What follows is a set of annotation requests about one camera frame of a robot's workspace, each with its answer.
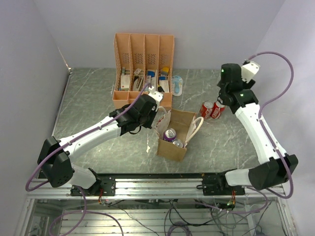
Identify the red cola can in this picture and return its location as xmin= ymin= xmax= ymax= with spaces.
xmin=210 ymin=101 xmax=225 ymax=119
xmin=199 ymin=100 xmax=214 ymax=119

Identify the patterned canvas tote bag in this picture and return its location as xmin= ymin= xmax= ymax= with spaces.
xmin=155 ymin=109 xmax=204 ymax=162

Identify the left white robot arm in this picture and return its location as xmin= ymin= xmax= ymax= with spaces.
xmin=37 ymin=92 xmax=163 ymax=195

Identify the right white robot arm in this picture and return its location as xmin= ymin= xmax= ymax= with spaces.
xmin=217 ymin=61 xmax=298 ymax=195

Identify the purple fanta can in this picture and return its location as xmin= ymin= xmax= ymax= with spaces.
xmin=163 ymin=128 xmax=177 ymax=142
xmin=172 ymin=139 xmax=184 ymax=148

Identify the small white card box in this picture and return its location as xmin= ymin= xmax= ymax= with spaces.
xmin=158 ymin=80 xmax=170 ymax=92

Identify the white stationery box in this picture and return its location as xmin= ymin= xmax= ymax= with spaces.
xmin=120 ymin=74 xmax=130 ymax=91

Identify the blue packaged razor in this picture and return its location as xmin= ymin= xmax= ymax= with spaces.
xmin=171 ymin=76 xmax=183 ymax=96

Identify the peach plastic file organizer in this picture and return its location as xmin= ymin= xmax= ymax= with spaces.
xmin=113 ymin=33 xmax=175 ymax=110

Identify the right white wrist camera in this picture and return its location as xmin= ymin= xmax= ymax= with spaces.
xmin=241 ymin=60 xmax=260 ymax=84

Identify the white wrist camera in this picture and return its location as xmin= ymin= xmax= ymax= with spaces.
xmin=148 ymin=86 xmax=163 ymax=103
xmin=241 ymin=60 xmax=260 ymax=84

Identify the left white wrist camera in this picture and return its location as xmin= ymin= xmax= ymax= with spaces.
xmin=148 ymin=86 xmax=163 ymax=103

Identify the aluminium mounting rail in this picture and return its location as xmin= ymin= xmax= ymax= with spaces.
xmin=23 ymin=173 xmax=286 ymax=200

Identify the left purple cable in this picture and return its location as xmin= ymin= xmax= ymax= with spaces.
xmin=25 ymin=82 xmax=151 ymax=192

